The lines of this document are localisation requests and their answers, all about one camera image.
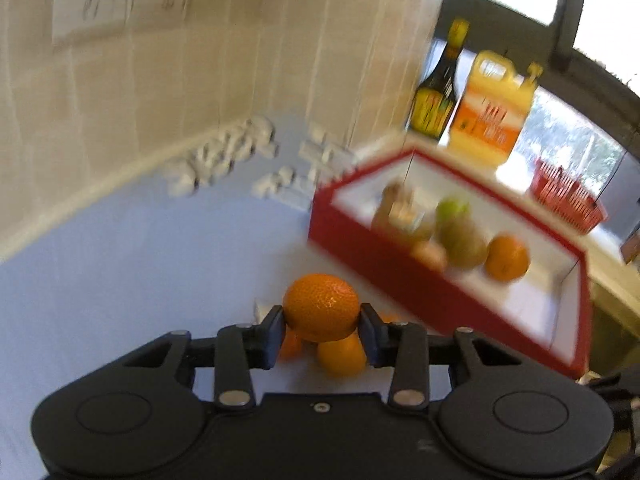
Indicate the red plastic basket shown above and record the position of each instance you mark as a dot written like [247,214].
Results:
[567,194]

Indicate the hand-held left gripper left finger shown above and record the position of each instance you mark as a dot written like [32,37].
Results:
[273,332]

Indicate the brownish green pear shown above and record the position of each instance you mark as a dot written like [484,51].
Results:
[465,245]

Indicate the red box with white inside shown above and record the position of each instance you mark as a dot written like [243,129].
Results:
[450,300]

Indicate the dark sauce bottle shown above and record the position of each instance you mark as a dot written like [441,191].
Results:
[434,95]

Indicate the yellow oil jug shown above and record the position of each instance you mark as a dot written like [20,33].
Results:
[492,110]

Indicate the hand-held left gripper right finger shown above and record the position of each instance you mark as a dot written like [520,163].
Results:
[369,335]

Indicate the large orange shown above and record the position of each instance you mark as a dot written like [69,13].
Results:
[320,305]

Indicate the dark window frame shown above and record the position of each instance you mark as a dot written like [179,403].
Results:
[567,15]

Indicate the green apple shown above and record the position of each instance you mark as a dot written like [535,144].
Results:
[451,208]

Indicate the small peach-coloured fruit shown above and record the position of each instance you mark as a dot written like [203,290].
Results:
[430,255]

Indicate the brown pear with label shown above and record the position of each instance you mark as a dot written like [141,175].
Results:
[400,212]

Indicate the pile of white blocks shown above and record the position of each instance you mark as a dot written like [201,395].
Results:
[310,167]
[225,155]

